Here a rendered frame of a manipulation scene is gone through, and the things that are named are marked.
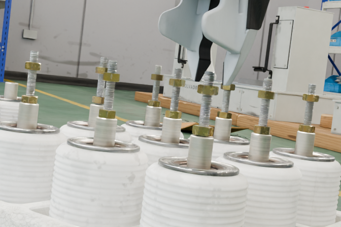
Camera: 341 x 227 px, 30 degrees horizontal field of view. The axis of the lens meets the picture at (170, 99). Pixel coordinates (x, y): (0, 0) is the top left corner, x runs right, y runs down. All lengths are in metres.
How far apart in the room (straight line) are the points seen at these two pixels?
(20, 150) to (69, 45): 6.44
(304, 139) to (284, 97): 3.22
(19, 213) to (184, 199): 0.19
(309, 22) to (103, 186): 3.54
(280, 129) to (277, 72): 0.47
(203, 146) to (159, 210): 0.07
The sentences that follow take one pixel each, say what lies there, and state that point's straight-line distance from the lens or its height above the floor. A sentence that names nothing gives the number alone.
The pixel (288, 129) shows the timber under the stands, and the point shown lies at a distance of 3.73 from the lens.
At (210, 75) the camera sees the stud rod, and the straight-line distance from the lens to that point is 0.58.
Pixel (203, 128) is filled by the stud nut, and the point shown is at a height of 0.29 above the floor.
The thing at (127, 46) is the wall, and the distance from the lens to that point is 7.36.
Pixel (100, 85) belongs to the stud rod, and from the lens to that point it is 0.82.
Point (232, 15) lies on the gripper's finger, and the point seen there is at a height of 0.39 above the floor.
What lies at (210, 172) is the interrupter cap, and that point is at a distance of 0.56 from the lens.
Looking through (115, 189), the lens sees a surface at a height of 0.22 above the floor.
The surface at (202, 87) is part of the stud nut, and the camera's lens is 0.58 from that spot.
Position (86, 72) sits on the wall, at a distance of 7.20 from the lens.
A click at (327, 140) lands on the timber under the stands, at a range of 3.47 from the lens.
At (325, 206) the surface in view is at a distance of 0.78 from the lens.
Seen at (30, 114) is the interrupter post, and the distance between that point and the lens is 0.73.
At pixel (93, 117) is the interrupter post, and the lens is 0.82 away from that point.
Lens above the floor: 0.34
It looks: 3 degrees down
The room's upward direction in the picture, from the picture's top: 7 degrees clockwise
